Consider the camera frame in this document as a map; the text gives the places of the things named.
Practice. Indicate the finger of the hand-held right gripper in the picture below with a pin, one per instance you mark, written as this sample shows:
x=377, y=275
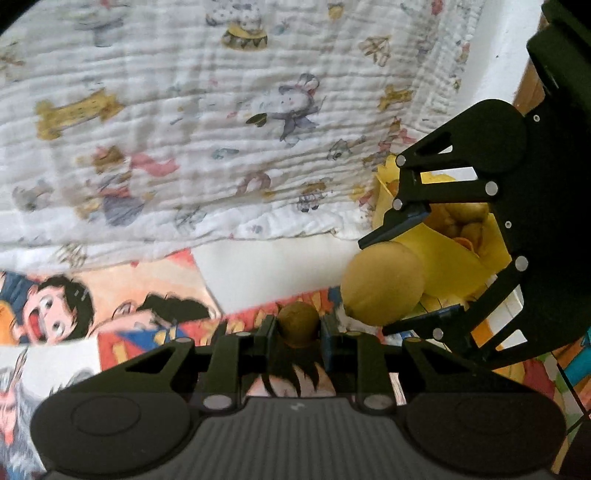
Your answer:
x=441, y=316
x=415, y=213

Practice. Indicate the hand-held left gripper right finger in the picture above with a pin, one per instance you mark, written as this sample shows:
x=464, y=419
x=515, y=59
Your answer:
x=330, y=341

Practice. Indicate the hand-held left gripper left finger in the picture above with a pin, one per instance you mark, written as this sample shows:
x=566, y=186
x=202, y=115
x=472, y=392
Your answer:
x=270, y=337

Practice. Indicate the brown round fruit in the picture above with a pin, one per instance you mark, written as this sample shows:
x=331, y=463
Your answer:
x=299, y=323

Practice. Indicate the yellow container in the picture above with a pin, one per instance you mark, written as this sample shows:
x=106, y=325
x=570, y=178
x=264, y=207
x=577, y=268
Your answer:
x=455, y=261

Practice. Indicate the yellow lemon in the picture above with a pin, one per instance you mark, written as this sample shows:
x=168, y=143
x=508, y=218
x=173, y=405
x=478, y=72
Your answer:
x=383, y=284

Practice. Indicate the white box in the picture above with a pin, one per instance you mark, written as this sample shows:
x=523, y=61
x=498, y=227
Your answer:
x=513, y=302

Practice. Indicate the brown wooden furniture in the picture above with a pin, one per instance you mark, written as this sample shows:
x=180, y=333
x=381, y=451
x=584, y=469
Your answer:
x=531, y=94

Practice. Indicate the colourful cartoon mat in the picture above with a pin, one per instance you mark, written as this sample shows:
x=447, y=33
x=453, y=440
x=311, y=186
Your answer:
x=147, y=284

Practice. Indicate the white printed blanket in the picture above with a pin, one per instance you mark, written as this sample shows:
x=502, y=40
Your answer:
x=184, y=115

